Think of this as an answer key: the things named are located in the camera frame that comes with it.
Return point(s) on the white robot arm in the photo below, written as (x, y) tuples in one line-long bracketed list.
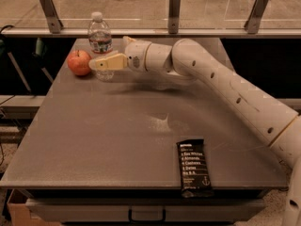
[(274, 123)]

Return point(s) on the right metal bracket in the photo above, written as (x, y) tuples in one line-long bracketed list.
[(253, 22)]

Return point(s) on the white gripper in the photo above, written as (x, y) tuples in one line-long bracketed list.
[(135, 55)]

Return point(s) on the left metal bracket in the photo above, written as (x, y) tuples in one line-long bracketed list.
[(54, 24)]

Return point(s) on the black protein bar wrapper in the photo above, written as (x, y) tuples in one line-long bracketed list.
[(195, 178)]

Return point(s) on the middle metal bracket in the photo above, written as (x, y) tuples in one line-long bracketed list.
[(173, 16)]

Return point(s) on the clear plastic water bottle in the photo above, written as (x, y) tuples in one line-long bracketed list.
[(99, 34)]

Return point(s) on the metal rail behind table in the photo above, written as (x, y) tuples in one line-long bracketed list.
[(155, 33)]

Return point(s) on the metal bracket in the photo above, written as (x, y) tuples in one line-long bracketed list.
[(54, 24), (173, 16), (253, 22)]

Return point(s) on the grey drawer with handle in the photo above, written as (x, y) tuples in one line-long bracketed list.
[(144, 210)]

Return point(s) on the cardboard box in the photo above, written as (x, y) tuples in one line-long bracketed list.
[(21, 215)]

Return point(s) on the red apple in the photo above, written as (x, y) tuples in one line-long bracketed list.
[(77, 61)]

